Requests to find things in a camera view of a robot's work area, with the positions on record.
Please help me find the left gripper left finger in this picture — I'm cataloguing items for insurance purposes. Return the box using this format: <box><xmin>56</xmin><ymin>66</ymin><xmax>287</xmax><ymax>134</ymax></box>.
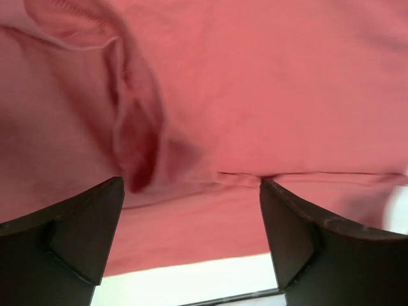
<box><xmin>1</xmin><ymin>177</ymin><xmax>124</xmax><ymax>306</ymax></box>

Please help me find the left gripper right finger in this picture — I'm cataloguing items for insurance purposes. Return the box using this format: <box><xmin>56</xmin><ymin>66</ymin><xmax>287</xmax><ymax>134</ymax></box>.
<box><xmin>259</xmin><ymin>179</ymin><xmax>407</xmax><ymax>306</ymax></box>

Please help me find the salmon pink t-shirt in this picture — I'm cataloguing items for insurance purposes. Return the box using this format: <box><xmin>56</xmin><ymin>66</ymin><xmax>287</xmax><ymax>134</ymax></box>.
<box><xmin>1</xmin><ymin>1</ymin><xmax>407</xmax><ymax>275</ymax></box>

